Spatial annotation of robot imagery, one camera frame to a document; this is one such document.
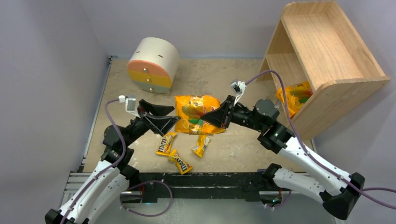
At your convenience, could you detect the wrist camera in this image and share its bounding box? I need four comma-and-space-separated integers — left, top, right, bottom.
229, 79, 246, 105
118, 95, 140, 117

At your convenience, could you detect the round pastel drawer cabinet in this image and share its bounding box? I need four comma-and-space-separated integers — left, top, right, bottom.
127, 37, 180, 94

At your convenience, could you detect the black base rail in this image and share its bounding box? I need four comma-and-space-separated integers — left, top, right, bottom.
123, 172, 293, 205

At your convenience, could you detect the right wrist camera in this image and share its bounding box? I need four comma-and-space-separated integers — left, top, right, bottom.
229, 79, 246, 105

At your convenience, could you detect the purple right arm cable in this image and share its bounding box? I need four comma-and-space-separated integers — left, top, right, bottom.
245, 70, 396, 205

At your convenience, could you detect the yellow candy pack lower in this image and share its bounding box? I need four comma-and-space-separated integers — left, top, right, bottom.
192, 135, 211, 158

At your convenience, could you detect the yellow m&m pack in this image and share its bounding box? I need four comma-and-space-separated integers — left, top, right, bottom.
156, 132, 177, 156
168, 149, 193, 175

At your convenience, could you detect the yellow M&M pack left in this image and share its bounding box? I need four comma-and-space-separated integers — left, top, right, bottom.
156, 132, 177, 156

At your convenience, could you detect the yellow M&M pack front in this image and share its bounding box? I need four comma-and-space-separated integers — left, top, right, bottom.
168, 149, 193, 175

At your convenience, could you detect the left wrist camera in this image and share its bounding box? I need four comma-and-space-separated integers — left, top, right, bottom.
118, 95, 140, 117

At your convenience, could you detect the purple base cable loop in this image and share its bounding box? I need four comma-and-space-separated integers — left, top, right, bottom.
119, 181, 173, 217

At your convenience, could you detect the large orange candy bag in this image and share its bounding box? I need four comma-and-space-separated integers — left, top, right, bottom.
285, 81, 313, 118
175, 95, 226, 135

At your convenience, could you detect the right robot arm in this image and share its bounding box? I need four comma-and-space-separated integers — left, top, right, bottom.
201, 95, 365, 220

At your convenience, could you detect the wooden shelf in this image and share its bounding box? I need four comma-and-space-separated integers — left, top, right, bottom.
259, 1, 390, 140

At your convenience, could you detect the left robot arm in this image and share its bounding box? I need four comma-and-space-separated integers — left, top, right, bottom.
44, 95, 180, 224

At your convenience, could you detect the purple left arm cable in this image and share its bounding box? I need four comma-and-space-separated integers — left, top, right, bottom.
58, 98, 127, 224

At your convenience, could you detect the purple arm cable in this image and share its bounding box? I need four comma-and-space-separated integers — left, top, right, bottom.
58, 98, 127, 224
245, 70, 396, 205

